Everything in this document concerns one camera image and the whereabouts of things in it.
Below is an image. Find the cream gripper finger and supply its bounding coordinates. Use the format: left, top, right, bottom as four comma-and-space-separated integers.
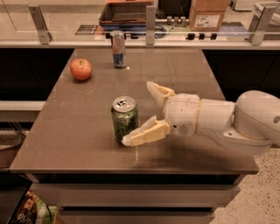
146, 81, 175, 108
122, 115, 171, 146

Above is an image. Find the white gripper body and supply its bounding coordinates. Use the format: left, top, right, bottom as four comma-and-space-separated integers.
163, 94, 200, 136

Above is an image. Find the green LaCroix soda can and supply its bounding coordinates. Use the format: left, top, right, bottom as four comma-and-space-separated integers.
111, 96, 138, 142

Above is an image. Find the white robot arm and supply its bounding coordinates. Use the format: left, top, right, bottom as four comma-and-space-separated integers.
122, 81, 280, 156

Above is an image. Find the Red Bull can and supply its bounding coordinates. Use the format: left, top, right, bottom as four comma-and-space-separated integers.
110, 31, 126, 68

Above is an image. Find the red apple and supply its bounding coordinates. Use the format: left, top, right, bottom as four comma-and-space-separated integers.
70, 59, 93, 81

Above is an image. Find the dark tray bin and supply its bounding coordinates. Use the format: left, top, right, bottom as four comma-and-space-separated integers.
99, 1, 154, 26

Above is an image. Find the cardboard box with label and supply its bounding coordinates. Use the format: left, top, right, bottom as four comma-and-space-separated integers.
189, 0, 230, 32

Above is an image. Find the upper grey cabinet drawer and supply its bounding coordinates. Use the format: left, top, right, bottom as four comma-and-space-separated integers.
31, 184, 240, 207

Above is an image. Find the grey cabinet drawer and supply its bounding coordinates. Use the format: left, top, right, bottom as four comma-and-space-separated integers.
59, 211, 214, 224
31, 184, 240, 207

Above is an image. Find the lower grey cabinet drawer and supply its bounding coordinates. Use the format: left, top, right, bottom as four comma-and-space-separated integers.
59, 211, 214, 224

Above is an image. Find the brown basket at left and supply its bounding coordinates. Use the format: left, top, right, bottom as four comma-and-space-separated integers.
0, 130, 25, 169

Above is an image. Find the snack bag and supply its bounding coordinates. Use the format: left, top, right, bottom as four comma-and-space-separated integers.
11, 191, 57, 224

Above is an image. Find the middle metal glass bracket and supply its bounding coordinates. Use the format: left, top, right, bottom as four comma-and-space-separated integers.
146, 5, 156, 46

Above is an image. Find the metal glass bracket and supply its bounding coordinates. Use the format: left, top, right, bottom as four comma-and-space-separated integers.
248, 2, 280, 46
28, 5, 53, 45
146, 5, 156, 46

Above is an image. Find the right metal glass bracket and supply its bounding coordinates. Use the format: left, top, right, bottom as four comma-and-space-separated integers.
248, 2, 280, 46

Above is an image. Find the left metal glass bracket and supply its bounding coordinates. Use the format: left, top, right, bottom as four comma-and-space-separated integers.
28, 5, 53, 45

